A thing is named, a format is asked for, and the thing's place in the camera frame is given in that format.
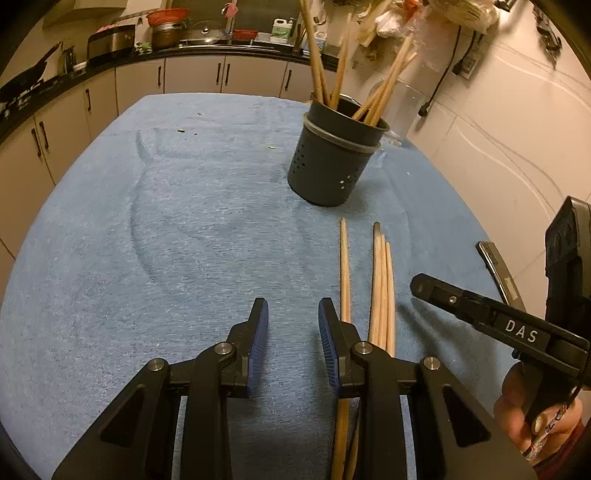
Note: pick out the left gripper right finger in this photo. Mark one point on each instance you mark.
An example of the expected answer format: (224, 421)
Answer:
(338, 339)

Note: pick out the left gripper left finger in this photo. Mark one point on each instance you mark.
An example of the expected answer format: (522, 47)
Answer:
(249, 342)

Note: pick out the lower kitchen cabinets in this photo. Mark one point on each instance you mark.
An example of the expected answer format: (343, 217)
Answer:
(38, 152)

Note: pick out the right hand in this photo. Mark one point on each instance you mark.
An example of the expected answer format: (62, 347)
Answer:
(510, 415)

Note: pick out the black smartphone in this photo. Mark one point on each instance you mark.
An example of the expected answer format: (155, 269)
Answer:
(501, 275)

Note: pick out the blue table cloth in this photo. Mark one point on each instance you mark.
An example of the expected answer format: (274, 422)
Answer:
(166, 229)

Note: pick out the black perforated utensil holder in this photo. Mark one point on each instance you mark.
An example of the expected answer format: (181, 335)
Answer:
(332, 152)

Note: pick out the clear plastic pitcher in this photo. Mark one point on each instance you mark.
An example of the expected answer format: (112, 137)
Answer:
(401, 112)

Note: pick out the small red bowl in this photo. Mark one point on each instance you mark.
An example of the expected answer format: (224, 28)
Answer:
(244, 35)

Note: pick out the glass pot lid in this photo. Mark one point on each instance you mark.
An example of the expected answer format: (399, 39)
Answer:
(204, 36)

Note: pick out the white detergent jug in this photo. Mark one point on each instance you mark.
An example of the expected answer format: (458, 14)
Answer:
(281, 31)

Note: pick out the steel stock pot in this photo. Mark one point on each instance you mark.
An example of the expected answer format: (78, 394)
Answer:
(167, 35)

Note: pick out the hanging plastic bags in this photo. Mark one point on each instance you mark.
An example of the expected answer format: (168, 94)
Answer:
(435, 25)

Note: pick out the black rice cooker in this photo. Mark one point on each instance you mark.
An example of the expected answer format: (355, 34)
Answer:
(111, 41)

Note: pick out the steel kettle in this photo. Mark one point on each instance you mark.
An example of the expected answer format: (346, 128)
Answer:
(67, 61)

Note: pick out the red plastic basin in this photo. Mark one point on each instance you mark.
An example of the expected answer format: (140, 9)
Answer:
(167, 16)

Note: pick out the black wok pan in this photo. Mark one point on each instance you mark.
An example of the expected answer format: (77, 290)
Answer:
(26, 79)

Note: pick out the wall power socket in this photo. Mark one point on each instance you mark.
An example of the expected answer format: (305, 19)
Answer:
(468, 65)

